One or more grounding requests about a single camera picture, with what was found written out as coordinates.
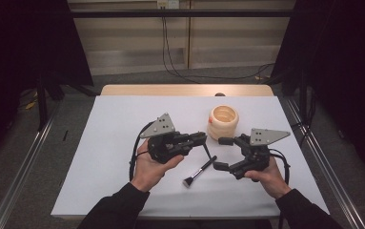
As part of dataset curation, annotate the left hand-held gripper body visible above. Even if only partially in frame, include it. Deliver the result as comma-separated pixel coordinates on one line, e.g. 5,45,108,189
139,112,193,165

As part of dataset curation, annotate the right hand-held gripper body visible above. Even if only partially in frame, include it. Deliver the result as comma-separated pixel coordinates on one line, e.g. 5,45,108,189
229,128,292,181

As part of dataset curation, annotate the cream ribbed brush holder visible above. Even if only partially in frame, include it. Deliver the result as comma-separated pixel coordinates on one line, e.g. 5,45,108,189
206,104,240,142

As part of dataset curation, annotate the black silver-banded makeup brush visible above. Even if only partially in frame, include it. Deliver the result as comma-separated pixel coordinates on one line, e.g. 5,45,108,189
182,155,218,189

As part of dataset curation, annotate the person's left hand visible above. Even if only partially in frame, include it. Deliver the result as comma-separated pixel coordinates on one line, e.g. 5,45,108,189
132,139,185,194

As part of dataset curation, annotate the person's right hand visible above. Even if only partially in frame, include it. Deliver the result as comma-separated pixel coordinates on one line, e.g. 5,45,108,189
244,156,293,200

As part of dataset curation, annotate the white table mat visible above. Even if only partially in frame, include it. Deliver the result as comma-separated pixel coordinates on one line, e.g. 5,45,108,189
50,94,331,220

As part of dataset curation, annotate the black curtain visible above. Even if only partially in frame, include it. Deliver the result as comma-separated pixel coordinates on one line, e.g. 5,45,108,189
271,0,365,184
0,0,94,166

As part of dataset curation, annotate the small yellow object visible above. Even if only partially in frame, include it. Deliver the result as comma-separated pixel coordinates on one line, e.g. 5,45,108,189
24,99,40,111

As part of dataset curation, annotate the left hand-held gripper cable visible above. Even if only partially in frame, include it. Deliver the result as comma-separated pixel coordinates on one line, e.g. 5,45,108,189
128,121,155,182

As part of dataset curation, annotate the hand-held gripper cable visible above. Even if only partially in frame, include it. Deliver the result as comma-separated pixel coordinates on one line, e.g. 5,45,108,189
128,121,155,182
269,148,292,186

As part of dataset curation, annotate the right hand-held gripper cable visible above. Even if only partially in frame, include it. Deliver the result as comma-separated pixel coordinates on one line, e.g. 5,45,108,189
269,148,292,186

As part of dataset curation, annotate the black wall cable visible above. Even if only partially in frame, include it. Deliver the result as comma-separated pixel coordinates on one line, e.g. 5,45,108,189
164,16,276,81
161,16,202,85

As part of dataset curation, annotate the metal floor rail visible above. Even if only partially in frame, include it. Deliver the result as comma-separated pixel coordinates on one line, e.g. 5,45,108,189
284,97,365,229
0,103,62,229

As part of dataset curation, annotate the black horizontal frame bar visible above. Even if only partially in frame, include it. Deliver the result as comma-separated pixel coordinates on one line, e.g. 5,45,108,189
70,9,294,18

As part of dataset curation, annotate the black stand post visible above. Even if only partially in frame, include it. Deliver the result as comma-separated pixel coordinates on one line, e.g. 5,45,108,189
36,74,50,132

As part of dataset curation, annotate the white wall socket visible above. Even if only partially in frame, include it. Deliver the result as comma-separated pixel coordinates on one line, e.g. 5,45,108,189
156,0,180,10

